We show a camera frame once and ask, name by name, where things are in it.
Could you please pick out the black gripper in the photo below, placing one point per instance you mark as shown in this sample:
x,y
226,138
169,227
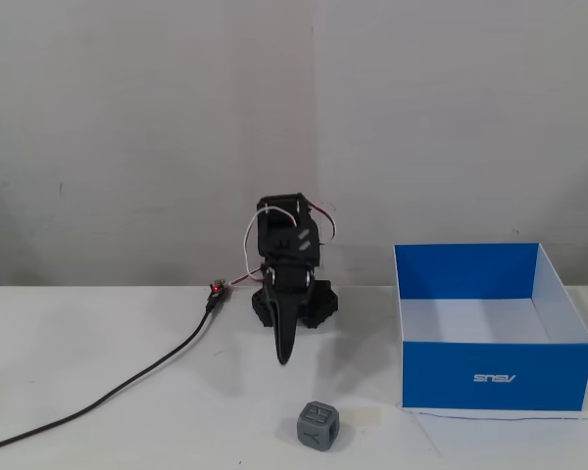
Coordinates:
x,y
288,283

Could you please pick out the gray lettered block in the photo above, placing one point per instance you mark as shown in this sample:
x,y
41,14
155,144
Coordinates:
x,y
318,425

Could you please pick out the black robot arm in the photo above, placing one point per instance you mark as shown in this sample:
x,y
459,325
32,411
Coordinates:
x,y
286,235

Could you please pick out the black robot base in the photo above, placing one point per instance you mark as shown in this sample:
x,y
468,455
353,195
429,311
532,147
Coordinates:
x,y
323,306

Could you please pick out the blue and white cardboard box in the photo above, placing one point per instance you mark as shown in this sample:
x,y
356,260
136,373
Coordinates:
x,y
495,374

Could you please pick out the small controller circuit board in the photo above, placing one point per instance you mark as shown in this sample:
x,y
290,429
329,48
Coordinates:
x,y
217,291

